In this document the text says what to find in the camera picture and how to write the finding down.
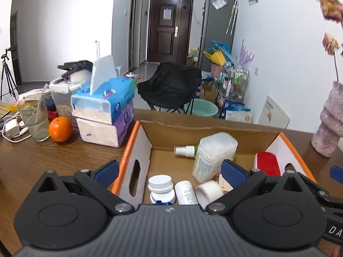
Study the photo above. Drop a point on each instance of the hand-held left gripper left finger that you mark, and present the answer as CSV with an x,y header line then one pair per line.
x,y
107,172

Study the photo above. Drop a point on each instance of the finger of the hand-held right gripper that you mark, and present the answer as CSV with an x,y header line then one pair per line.
x,y
337,171
319,190

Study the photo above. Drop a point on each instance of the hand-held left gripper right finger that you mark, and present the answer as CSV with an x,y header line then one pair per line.
x,y
234,174

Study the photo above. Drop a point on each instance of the small amber bottle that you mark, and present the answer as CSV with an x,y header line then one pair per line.
x,y
223,183

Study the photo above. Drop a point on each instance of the large white plastic bottle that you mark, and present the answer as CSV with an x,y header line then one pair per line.
x,y
211,155

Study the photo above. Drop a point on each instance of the red and white lint brush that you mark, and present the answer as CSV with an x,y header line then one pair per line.
x,y
268,163

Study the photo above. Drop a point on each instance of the red cardboard box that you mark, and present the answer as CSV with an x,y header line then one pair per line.
x,y
142,144

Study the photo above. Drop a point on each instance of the small white labelled bottle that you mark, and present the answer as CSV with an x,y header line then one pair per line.
x,y
186,192

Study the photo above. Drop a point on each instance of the white ribbed cap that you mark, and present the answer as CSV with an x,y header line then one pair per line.
x,y
160,183

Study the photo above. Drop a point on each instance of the green spray bottle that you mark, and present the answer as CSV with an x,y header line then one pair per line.
x,y
185,150

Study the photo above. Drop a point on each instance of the white and purple tissue pack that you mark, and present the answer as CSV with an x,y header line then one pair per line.
x,y
107,132

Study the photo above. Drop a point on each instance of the pink textured vase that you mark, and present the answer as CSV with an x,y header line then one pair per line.
x,y
328,128

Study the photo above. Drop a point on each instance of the blue and white package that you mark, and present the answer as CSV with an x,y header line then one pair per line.
x,y
235,112

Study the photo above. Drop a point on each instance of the orange fruit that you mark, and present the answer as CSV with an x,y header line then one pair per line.
x,y
60,129

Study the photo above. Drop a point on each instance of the blue tissue pack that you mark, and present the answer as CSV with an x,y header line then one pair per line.
x,y
107,101

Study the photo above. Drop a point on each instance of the green plastic basin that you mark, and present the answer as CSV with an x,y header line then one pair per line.
x,y
203,108

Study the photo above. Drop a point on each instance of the white flat board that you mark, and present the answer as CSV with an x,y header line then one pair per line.
x,y
273,112

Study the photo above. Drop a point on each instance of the small brown cardboard box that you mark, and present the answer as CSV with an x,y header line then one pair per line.
x,y
208,93

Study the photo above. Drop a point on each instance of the clear plastic storage container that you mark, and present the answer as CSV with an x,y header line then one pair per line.
x,y
63,99

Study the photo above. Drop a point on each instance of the clear glass cup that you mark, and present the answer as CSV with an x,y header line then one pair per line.
x,y
34,123

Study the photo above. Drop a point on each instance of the pink bin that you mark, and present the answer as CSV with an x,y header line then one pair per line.
x,y
217,69

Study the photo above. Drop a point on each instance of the black folding chair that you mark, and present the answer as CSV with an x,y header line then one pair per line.
x,y
168,85

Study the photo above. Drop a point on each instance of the black folded stand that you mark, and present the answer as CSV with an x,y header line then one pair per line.
x,y
75,66

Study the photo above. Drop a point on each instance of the yellow plastic toy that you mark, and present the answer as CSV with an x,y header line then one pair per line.
x,y
215,59

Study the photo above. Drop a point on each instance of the purple feather decoration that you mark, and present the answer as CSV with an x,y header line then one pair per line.
x,y
246,52

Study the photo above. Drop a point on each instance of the blue plastic item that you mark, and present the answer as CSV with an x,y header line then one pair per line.
x,y
221,46

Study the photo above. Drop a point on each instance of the dried pink roses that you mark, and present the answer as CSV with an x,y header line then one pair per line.
x,y
332,42

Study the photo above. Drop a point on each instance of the grey refrigerator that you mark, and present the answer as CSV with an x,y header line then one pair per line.
x,y
217,34

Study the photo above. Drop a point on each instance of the dark brown door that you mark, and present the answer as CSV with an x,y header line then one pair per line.
x,y
168,29

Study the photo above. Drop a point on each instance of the clear folded umbrella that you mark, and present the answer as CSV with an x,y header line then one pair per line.
x,y
232,16

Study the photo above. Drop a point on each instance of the paper in plastic sleeve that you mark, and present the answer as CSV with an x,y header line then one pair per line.
x,y
219,3

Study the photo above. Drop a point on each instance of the black camera tripod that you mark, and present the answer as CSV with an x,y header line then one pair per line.
x,y
6,72

